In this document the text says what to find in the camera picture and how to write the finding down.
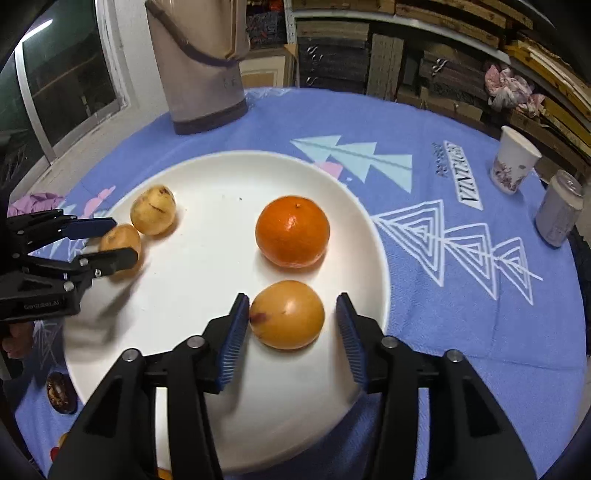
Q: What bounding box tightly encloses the white framed window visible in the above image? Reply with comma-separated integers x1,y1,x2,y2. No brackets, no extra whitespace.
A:
0,0,139,162

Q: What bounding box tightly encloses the wooden storage shelf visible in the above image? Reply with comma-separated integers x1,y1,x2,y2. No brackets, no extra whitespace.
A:
284,0,591,181

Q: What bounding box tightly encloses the person's left hand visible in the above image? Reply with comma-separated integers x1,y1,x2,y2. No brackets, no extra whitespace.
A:
4,322,35,361

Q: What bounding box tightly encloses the orange mandarin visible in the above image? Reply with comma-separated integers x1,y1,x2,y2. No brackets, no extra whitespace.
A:
255,195,331,269

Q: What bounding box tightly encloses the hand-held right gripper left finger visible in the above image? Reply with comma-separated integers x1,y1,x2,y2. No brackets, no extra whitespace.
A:
48,292,251,480

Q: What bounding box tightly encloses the printed paper cup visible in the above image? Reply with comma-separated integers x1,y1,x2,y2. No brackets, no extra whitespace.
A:
489,126,542,195

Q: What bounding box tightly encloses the large yellow loquat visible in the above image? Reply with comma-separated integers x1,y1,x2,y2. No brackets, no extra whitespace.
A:
249,280,326,350

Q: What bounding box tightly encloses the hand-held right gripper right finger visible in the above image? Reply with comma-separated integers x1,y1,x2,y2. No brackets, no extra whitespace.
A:
335,293,536,480

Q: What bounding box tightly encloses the white plate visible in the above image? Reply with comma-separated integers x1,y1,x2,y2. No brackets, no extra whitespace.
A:
62,151,391,476

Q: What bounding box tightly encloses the speckled yellow loquat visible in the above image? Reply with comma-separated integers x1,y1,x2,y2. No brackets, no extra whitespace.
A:
130,185,177,236

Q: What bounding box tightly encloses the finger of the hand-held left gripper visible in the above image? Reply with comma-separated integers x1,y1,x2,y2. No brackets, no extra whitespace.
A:
7,209,117,252
23,248,139,294

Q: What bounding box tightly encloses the purple cloth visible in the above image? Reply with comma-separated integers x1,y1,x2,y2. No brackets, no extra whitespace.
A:
8,193,68,217

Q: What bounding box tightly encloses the silver drink can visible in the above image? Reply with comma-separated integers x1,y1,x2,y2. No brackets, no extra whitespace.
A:
534,169,585,248

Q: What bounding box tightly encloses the pink crumpled cloth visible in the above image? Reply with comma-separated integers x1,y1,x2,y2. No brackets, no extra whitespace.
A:
484,64,546,117

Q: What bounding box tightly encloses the dark water chestnut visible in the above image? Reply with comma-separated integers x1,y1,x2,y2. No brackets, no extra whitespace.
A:
45,370,77,415

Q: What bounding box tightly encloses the beige thermos jug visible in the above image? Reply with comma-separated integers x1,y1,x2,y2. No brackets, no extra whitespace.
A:
144,0,251,136

